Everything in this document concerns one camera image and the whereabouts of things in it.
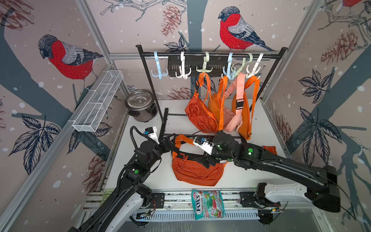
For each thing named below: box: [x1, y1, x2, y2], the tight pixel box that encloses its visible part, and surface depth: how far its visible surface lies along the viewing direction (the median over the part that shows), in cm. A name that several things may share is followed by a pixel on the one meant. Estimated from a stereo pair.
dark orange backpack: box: [184, 72, 220, 133], surface depth 92 cm
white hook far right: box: [245, 52, 264, 79], surface depth 70 cm
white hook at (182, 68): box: [174, 51, 192, 80], surface depth 68 cm
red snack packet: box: [262, 145, 278, 156], surface depth 92 cm
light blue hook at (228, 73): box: [223, 52, 237, 81], surface depth 67 cm
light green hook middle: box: [196, 51, 214, 73], surface depth 72 cm
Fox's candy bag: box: [191, 189, 226, 220], surface depth 72 cm
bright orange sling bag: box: [231, 75, 260, 140], surface depth 85 cm
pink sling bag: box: [223, 72, 246, 133], surface depth 83 cm
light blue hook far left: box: [150, 51, 169, 80], surface depth 68 cm
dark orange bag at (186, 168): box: [171, 134, 228, 187], surface depth 82 cm
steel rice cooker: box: [124, 89, 158, 123], surface depth 100 cm
